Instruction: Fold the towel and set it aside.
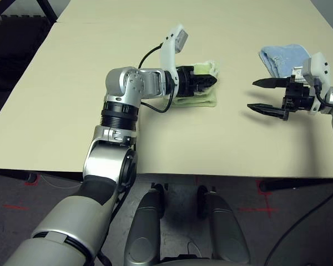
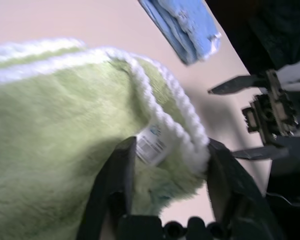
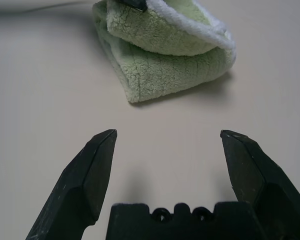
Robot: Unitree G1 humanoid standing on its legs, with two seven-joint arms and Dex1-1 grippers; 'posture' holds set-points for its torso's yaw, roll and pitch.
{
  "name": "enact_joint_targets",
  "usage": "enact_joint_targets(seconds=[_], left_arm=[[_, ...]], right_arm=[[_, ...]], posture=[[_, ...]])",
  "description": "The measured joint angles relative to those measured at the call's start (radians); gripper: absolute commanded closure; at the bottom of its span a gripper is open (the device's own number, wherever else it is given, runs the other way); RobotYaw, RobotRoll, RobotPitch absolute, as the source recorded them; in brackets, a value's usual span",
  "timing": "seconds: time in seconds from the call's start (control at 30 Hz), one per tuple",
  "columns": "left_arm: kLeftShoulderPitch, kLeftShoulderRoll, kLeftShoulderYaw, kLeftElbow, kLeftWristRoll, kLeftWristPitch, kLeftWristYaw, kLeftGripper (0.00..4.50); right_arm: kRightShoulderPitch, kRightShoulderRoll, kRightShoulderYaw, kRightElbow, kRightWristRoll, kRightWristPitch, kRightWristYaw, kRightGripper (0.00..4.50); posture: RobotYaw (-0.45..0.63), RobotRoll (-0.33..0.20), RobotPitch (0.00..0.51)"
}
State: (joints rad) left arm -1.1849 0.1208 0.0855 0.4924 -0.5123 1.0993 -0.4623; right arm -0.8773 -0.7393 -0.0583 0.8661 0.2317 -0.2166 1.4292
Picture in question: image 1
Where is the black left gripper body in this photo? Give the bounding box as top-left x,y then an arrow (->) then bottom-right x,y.
176,65 -> 196,98

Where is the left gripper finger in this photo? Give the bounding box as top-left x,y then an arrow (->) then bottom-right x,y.
195,83 -> 216,93
194,74 -> 219,84

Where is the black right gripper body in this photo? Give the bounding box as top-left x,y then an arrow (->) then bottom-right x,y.
281,75 -> 316,122

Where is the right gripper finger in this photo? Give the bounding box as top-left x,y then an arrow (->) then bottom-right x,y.
252,78 -> 288,89
246,103 -> 285,117

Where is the green swan towel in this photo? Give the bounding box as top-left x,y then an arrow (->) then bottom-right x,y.
171,59 -> 221,108

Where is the folded blue towel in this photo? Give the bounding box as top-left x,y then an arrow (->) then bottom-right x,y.
258,43 -> 313,84

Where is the black table foot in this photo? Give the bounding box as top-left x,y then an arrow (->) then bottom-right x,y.
0,168 -> 84,183
259,178 -> 333,192

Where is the red floor tape cross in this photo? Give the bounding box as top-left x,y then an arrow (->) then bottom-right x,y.
238,180 -> 278,217

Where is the grey robot waist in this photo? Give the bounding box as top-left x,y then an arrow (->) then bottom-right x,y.
155,256 -> 220,266

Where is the black foam floor mat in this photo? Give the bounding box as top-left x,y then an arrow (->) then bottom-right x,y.
0,15 -> 55,131

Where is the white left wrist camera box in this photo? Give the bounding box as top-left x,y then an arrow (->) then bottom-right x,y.
158,24 -> 190,98

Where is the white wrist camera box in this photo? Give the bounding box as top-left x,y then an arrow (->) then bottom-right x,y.
292,51 -> 332,114
158,24 -> 190,98

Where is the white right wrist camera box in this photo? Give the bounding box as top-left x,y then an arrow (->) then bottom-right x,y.
292,51 -> 332,114

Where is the black metal frame bar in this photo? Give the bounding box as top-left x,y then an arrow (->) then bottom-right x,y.
37,0 -> 58,24

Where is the thin white floor cable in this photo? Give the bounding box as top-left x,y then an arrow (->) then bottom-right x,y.
187,240 -> 203,257

